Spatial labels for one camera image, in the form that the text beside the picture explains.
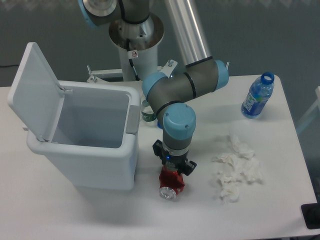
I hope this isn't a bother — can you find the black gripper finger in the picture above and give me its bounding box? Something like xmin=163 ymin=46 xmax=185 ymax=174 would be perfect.
xmin=176 ymin=161 xmax=197 ymax=176
xmin=152 ymin=139 xmax=165 ymax=165

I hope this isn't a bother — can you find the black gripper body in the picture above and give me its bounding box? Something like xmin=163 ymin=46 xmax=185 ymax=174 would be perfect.
xmin=161 ymin=148 xmax=188 ymax=170

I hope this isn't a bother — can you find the crushed red soda can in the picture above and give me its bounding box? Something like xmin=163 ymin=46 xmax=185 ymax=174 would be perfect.
xmin=159 ymin=165 xmax=185 ymax=200

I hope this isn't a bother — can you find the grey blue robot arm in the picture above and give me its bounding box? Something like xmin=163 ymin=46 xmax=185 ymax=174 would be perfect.
xmin=78 ymin=0 xmax=229 ymax=175

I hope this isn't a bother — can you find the blue bottle cap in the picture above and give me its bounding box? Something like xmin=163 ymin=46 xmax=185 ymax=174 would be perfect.
xmin=157 ymin=121 xmax=163 ymax=129

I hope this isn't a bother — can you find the clear small water bottle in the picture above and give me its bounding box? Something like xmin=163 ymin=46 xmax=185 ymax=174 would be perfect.
xmin=141 ymin=99 xmax=157 ymax=127

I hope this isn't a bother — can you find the crumpled white tissue paper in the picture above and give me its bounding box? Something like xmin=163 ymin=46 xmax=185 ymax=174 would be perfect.
xmin=211 ymin=131 xmax=264 ymax=204

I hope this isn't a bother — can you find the white plastic trash bin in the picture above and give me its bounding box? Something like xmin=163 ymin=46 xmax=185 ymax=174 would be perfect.
xmin=7 ymin=42 xmax=141 ymax=190

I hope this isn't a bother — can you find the blue plastic drink bottle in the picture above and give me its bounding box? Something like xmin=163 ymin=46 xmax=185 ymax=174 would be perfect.
xmin=241 ymin=71 xmax=275 ymax=119

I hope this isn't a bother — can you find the black device at edge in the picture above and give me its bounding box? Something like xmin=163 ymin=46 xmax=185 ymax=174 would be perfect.
xmin=301 ymin=203 xmax=320 ymax=230

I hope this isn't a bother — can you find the white furniture at right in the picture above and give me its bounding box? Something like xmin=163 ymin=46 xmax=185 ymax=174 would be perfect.
xmin=295 ymin=86 xmax=320 ymax=135

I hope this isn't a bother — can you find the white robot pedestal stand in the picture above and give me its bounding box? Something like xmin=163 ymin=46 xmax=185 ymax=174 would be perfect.
xmin=86 ymin=13 xmax=230 ymax=83

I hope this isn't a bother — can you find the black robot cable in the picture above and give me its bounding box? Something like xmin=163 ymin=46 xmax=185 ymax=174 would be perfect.
xmin=126 ymin=38 xmax=141 ymax=81

